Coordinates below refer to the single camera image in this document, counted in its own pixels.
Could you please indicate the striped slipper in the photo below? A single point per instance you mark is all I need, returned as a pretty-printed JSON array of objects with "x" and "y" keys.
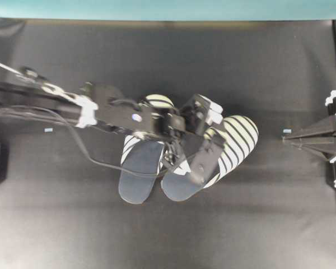
[
  {"x": 241, "y": 136},
  {"x": 141, "y": 161}
]

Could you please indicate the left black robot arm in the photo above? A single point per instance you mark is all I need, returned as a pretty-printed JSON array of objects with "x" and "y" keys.
[{"x": 96, "y": 106}]

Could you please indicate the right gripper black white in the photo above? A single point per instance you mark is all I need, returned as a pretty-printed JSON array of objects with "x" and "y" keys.
[{"x": 323, "y": 147}]

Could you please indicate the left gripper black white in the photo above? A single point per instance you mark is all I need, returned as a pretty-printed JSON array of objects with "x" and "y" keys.
[{"x": 197, "y": 115}]

